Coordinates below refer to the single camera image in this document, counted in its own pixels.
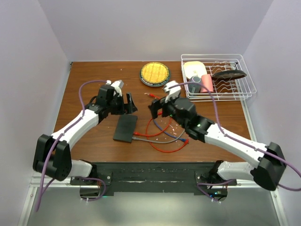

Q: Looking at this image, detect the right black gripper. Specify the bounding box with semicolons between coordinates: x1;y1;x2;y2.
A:
148;93;188;129

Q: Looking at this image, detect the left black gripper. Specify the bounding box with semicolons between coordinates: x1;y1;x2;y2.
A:
107;92;137;115

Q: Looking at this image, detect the black network switch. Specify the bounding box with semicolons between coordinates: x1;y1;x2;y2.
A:
113;114;138;143

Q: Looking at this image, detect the short red ethernet cable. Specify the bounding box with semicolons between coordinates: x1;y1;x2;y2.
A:
133;93;174;137

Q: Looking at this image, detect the grey ethernet cable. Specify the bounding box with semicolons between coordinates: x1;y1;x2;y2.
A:
131;130;185;144

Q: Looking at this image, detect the blue ethernet cable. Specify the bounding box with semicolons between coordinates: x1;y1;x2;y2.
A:
152;117;186;142

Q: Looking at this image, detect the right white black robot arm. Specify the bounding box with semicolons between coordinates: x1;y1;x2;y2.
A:
149;97;286;191

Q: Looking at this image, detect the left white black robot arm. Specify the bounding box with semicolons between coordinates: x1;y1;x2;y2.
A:
33;80;137;185

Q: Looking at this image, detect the yellow round plate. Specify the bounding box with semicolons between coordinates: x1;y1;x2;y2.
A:
139;62;171;87

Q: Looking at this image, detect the grey mug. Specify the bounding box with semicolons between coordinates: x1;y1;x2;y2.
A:
188;75;201;93

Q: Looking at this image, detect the cream plate in rack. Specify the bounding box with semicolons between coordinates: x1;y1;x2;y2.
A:
183;61;207;80

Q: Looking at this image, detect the pink cup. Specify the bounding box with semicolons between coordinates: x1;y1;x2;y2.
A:
200;74;214;93

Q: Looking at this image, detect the dark brown plate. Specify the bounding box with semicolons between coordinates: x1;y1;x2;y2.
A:
212;70;247;81

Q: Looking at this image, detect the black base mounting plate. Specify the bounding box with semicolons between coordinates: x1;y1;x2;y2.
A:
70;162;237;197

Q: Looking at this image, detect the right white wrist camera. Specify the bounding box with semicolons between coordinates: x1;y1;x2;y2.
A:
163;81;181;103

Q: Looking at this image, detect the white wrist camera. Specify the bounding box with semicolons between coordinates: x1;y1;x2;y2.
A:
163;81;181;103
105;80;124;97

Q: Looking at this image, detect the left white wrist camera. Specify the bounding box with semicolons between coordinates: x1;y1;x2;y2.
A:
105;80;124;97

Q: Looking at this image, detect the white wire dish rack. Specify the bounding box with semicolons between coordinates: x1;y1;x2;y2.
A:
181;54;257;101

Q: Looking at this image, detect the aluminium frame rail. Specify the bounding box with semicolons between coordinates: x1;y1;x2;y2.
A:
17;150;289;226

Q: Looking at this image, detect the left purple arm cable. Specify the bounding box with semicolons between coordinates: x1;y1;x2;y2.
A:
34;80;108;212

